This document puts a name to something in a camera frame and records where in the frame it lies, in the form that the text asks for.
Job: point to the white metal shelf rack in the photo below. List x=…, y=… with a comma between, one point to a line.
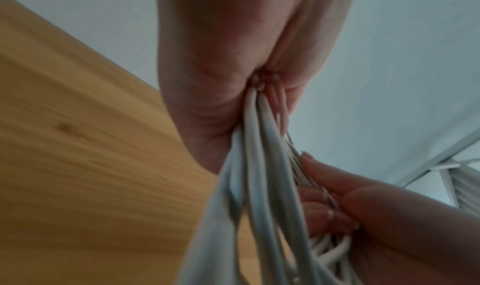
x=461, y=183

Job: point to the person's right hand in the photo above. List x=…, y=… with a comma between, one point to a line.
x=405, y=233

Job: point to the person's left hand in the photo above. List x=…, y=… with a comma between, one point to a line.
x=225, y=40

